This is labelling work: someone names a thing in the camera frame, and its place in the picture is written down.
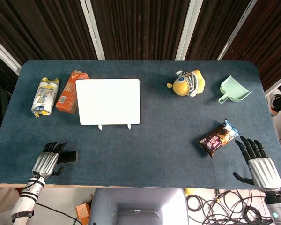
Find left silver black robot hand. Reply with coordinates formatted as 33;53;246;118
31;142;68;178

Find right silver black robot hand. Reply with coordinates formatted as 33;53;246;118
232;136;281;191

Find small black block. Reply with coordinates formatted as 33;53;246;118
58;151;78;164

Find white rectangular board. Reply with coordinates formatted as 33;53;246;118
75;78;141;130

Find dark chocolate snack bag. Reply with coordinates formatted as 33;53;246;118
196;119;241;158

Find orange block on floor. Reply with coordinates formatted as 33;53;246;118
75;202;91;225

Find white yellow tissue pack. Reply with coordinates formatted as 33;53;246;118
31;78;60;119

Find person's shoe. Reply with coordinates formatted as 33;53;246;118
266;93;281;116

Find orange snack box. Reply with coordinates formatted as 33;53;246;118
55;70;90;114

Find mint green dustpan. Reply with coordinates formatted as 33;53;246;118
218;75;252;104

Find blue table cloth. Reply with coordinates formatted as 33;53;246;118
0;60;281;188

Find grey robot torso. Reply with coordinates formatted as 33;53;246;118
88;187;190;225

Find yellow striped plush toy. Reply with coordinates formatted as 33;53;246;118
167;69;206;98

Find tangled black cables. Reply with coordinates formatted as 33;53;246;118
186;187;274;225

